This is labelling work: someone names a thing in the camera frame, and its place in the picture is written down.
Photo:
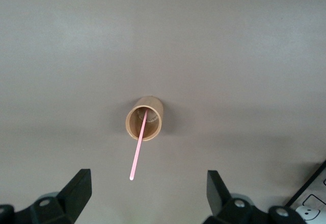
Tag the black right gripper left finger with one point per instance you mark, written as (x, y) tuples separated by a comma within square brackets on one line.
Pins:
[(63, 203)]

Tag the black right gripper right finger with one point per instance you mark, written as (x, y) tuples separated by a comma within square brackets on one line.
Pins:
[(229, 208)]

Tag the pink chopstick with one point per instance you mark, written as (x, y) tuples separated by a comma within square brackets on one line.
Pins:
[(137, 152)]

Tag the white cup with face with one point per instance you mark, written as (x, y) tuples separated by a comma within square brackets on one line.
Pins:
[(309, 212)]

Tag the black cup rack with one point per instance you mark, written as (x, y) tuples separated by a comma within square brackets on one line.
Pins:
[(309, 180)]

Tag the bamboo cup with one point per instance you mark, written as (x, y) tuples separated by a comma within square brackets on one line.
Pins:
[(152, 104)]

